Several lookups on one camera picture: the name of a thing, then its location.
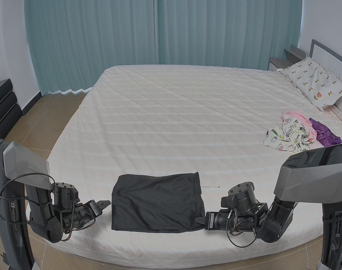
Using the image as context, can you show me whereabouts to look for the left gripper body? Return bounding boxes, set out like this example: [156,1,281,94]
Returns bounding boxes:
[75,203,98,225]

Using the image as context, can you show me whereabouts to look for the dark grey chest of drawers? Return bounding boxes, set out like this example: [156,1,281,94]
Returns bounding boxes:
[0,78,22,143]

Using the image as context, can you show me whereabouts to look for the purple garment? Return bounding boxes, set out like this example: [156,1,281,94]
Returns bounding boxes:
[309,118,342,147]

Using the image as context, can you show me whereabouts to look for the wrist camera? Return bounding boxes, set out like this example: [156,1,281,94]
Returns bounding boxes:
[88,200,102,216]
[204,211,217,230]

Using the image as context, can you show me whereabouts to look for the pink garment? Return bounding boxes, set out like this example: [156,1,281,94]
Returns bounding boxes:
[281,109,317,143]

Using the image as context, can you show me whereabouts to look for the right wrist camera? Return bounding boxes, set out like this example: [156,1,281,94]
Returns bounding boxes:
[204,211,217,230]

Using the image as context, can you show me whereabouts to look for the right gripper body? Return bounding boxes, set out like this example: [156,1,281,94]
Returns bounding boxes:
[215,207,246,231]

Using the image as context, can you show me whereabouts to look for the black T-shirt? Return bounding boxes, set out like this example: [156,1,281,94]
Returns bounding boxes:
[111,172,220,233]

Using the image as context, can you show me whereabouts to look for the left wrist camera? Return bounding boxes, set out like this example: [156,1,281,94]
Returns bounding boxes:
[88,200,102,216]

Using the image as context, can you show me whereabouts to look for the white printed garment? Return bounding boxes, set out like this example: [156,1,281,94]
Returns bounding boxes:
[263,116,312,153]

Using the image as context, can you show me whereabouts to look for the white printed pillow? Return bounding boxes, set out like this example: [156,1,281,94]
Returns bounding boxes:
[277,56,342,112]

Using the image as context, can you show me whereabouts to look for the blue-green curtain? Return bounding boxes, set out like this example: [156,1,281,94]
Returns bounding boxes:
[157,0,304,71]
[25,0,160,95]

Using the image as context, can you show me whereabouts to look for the bed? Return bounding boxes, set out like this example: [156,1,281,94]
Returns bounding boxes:
[46,39,342,264]

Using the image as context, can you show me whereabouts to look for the grey bedside table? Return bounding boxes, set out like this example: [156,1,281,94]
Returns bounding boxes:
[269,44,307,72]

